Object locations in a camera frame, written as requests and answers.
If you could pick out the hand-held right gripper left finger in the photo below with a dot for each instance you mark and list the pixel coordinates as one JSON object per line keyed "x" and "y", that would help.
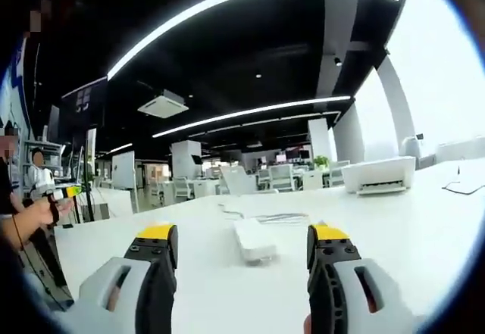
{"x": 151, "y": 292}

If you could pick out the person's left hand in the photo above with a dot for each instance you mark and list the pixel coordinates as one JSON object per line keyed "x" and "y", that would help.
{"x": 42, "y": 213}

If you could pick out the white table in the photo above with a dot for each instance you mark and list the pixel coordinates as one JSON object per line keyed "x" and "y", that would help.
{"x": 242, "y": 296}

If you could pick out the black wall monitor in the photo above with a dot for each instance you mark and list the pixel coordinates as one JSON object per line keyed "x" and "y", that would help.
{"x": 85, "y": 107}

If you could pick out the white printer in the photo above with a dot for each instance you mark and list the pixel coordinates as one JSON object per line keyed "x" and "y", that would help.
{"x": 379, "y": 173}

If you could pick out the white power strip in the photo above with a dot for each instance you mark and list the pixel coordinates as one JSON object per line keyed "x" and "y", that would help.
{"x": 255, "y": 241}

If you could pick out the black monitor stand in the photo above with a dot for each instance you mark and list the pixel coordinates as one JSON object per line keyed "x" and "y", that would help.
{"x": 88, "y": 194}

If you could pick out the green potted plant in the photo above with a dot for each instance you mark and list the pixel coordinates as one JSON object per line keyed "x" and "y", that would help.
{"x": 321, "y": 161}

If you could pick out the white storage shelf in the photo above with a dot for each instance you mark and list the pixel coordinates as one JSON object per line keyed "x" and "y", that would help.
{"x": 53, "y": 152}

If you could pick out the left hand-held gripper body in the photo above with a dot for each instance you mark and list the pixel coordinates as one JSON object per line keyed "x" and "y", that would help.
{"x": 52, "y": 205}

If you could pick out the blue wall poster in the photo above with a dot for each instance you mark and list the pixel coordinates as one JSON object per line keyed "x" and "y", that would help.
{"x": 15, "y": 95}

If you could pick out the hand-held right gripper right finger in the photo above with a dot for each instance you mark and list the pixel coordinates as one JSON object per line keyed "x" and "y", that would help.
{"x": 329, "y": 292}

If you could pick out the person's right hand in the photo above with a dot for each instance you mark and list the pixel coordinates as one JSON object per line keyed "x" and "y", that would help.
{"x": 308, "y": 326}

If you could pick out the ceiling air conditioner unit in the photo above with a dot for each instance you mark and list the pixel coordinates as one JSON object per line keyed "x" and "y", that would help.
{"x": 163, "y": 105}

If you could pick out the white office chair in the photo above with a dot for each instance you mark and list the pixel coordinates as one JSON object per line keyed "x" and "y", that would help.
{"x": 236, "y": 178}
{"x": 282, "y": 176}
{"x": 183, "y": 188}

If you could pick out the whiteboard on stand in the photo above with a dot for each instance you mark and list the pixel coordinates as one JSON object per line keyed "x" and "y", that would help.
{"x": 123, "y": 170}

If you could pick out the white air purifier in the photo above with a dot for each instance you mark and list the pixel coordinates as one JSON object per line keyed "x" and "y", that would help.
{"x": 412, "y": 152}

